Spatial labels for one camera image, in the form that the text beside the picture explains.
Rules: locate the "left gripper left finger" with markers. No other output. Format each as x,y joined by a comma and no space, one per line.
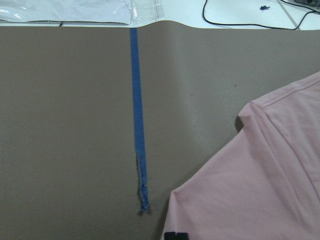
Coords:
170,235

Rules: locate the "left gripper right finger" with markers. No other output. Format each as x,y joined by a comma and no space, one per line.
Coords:
182,236

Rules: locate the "pink Snoopy t-shirt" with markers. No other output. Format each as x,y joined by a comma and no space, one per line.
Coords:
265,183

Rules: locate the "clear plastic bag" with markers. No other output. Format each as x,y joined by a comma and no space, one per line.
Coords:
81,12

